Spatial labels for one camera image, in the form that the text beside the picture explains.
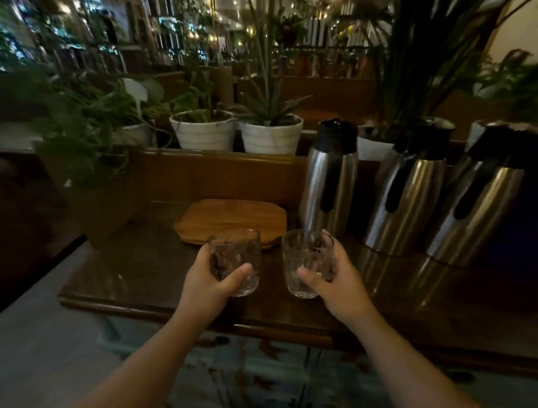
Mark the white ribbed plant pot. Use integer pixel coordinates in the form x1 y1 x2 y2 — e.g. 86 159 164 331
464 119 505 153
113 122 157 148
356 124 396 162
169 109 237 152
238 113 304 156

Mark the person's right hand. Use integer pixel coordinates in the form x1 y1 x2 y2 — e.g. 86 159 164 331
297 229 377 327

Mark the wooden table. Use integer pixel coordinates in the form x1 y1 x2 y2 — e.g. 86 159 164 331
57 200 538 379

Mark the spiky green plant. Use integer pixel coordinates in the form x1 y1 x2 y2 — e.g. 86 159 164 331
229 0 312 127

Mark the tall palm-like plant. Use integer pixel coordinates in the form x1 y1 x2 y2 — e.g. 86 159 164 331
336 0 534 139

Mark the person's right forearm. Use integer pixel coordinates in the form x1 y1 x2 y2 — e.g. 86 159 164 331
345 306 482 408

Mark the clear textured drinking glass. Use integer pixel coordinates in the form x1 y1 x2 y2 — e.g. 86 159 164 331
281 229 335 299
208 227 261 298

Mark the person's left hand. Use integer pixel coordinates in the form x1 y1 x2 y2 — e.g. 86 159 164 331
176 244 254 328

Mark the leafy green trailing plant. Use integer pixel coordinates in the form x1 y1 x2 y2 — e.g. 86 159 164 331
0 63 169 190

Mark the broad-leaf green plant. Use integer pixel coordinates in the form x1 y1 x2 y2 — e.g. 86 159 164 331
168 50 229 123

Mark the wooden planter ledge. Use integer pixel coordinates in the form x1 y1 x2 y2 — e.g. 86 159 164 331
31 130 467 249

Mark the fern-like green plant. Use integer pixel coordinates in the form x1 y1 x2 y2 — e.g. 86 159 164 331
475 48 538 124

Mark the wooden serving tray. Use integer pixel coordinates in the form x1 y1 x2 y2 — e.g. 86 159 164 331
173 198 288 251

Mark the person's left forearm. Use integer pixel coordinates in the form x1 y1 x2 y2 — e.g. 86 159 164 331
71 309 211 408

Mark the steel thermos jug black lid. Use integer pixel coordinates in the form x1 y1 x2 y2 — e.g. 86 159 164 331
364 117 456 257
298 118 359 239
426 121 538 268

